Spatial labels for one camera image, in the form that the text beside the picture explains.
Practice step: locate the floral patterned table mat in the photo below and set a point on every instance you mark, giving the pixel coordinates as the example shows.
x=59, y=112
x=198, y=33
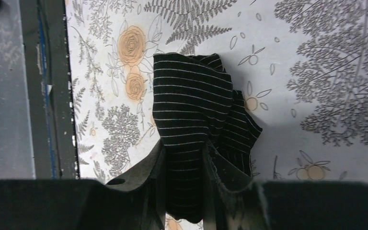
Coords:
x=302, y=67

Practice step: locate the black striped underwear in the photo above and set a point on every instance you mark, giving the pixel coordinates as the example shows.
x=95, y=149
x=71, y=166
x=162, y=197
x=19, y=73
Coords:
x=195, y=102

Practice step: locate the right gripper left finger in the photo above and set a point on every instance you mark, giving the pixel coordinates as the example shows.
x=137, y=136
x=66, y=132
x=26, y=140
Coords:
x=135, y=200

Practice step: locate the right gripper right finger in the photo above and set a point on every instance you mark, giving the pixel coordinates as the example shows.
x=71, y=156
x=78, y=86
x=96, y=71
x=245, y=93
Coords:
x=234, y=201

